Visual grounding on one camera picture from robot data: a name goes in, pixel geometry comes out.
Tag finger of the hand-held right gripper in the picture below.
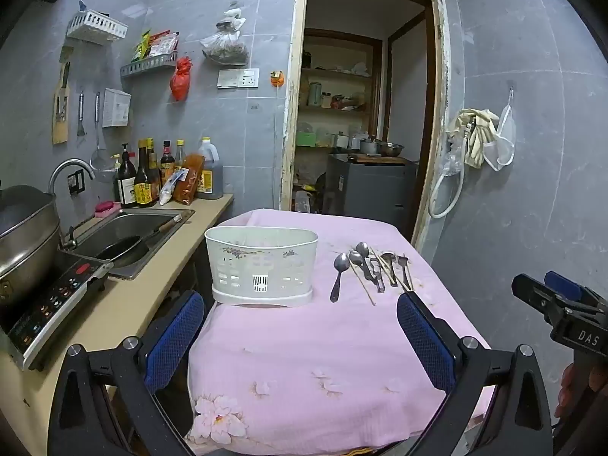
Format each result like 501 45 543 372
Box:
545 271 604 312
512 273 590 328

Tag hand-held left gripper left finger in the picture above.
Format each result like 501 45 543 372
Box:
47 290 206 456

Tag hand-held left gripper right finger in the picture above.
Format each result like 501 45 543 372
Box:
396 291 554 456

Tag small metal utensil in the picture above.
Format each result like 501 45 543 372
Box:
369 258 386 293

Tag white plastic utensil holder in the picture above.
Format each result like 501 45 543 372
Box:
204 225 319 308

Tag person's right hand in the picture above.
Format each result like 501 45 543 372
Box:
555 362 608 416

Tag beige kitchen counter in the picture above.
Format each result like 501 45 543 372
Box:
0 193 235 456

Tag black frying pan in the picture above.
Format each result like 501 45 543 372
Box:
94 214 184 269

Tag pink floral tablecloth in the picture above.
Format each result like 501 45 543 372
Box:
187 208 492 447

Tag induction cooker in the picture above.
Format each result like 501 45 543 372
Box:
0 249 115 372

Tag steel sink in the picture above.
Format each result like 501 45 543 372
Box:
70 206 196 281

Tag pink sponge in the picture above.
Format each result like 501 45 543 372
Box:
93 200 122 220

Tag white blue packet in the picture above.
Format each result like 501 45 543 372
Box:
158 168 186 207

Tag hanging clear plastic bag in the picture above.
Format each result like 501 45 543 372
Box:
483 87 516 172

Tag crumpled clear plastic wrap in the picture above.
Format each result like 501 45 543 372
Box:
443 141 465 177

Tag soy sauce bottle yellow label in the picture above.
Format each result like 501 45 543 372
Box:
133 139 158 209

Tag grey cabinet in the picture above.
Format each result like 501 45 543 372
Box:
325 154 419 239

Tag orange food packet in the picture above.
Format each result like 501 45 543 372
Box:
171 153 206 206

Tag dark pump bottle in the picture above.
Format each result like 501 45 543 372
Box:
116 143 138 209

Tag cream rubber gloves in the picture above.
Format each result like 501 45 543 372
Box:
446 108 500 170

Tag dark bottle red label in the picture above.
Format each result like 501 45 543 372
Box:
160 140 176 187

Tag steel wok with lid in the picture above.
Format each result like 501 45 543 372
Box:
0 185 62 315

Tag dark sauce bottle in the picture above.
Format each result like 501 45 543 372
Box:
146 137 163 192

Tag wooden cutting board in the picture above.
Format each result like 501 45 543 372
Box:
348 151 410 165

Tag hanging metal strainer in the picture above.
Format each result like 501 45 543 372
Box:
89 92 117 173

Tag metal faucet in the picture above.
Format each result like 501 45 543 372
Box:
48 158 98 250

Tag white cardboard box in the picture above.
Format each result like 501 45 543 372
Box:
101 87 132 128

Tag wooden knife holder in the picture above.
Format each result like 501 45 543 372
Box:
52 46 76 146

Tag red plastic bag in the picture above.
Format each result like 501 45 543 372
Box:
169 56 193 102

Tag wooden shelf unit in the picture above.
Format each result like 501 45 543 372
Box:
294 27 383 154

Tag red snack packets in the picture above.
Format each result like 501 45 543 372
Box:
149 31 181 58

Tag green yellow snack packet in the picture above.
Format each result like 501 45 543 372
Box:
132 30 153 62

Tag clear bag of dried goods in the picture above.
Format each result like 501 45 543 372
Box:
199 2 250 66

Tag white hose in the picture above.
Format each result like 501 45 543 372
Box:
428 122 471 220

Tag worn door frame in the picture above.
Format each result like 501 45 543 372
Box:
279 0 450 253

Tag white wall socket panel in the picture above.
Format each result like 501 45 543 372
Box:
217 68 260 89

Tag grey wall shelf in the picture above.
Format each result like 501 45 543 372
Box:
120 51 179 79

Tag white wall basket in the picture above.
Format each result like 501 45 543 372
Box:
65 9 129 46

